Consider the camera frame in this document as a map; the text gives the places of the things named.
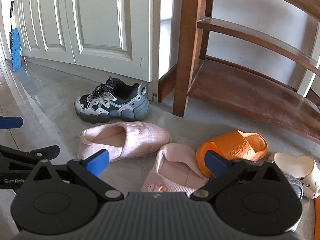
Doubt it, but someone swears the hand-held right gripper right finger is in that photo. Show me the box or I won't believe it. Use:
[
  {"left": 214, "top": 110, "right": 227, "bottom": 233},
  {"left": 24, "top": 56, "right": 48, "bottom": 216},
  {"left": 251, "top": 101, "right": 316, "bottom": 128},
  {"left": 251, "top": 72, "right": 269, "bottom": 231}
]
[{"left": 189, "top": 150, "right": 288, "bottom": 202}]

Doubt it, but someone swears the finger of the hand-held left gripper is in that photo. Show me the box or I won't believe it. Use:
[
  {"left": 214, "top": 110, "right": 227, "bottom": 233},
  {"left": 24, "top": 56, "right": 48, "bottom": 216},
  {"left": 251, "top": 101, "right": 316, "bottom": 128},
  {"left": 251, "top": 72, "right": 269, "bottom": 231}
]
[
  {"left": 0, "top": 144, "right": 60, "bottom": 166},
  {"left": 0, "top": 116, "right": 24, "bottom": 130}
]

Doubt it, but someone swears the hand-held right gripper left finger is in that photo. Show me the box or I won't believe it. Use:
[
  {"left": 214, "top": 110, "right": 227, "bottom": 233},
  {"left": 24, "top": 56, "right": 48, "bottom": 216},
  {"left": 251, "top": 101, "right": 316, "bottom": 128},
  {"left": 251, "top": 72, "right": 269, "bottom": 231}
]
[{"left": 31, "top": 149, "right": 124, "bottom": 202}]

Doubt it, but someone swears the orange rubber slide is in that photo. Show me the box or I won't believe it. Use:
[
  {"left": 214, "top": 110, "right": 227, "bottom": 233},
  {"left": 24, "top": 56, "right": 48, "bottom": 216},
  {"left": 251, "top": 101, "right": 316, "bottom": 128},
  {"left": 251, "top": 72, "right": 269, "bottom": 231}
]
[
  {"left": 312, "top": 197, "right": 320, "bottom": 240},
  {"left": 196, "top": 130, "right": 268, "bottom": 178}
]

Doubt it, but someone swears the pink fabric slipper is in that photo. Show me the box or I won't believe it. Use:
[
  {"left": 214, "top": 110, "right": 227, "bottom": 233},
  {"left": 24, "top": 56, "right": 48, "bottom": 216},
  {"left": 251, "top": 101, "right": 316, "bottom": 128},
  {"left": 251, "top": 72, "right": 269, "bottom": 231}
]
[
  {"left": 77, "top": 121, "right": 172, "bottom": 163},
  {"left": 140, "top": 143, "right": 210, "bottom": 197}
]

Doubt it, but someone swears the grey chunky laced sneaker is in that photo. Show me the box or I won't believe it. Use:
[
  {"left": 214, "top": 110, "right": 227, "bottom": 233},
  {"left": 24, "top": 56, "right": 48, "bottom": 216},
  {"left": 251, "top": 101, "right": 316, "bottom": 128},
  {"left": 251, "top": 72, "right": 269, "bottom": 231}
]
[{"left": 74, "top": 76, "right": 150, "bottom": 124}]

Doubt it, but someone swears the dark grey rubber slide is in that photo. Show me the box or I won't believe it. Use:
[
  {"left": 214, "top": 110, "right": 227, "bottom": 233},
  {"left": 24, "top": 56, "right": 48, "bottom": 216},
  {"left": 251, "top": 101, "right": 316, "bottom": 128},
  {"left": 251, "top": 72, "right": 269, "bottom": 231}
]
[{"left": 231, "top": 158, "right": 304, "bottom": 201}]

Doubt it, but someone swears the cream printed rubber slide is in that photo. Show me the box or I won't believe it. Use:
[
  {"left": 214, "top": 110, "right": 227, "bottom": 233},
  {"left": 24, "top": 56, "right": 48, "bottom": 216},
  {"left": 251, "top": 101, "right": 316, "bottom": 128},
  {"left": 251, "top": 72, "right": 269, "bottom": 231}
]
[{"left": 268, "top": 152, "right": 320, "bottom": 199}]

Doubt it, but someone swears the brown wooden shoe rack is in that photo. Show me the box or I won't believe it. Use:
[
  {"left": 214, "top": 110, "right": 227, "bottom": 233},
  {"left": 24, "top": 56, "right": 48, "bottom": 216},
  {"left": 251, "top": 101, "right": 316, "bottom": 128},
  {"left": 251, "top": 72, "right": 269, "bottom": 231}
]
[{"left": 158, "top": 0, "right": 320, "bottom": 144}]

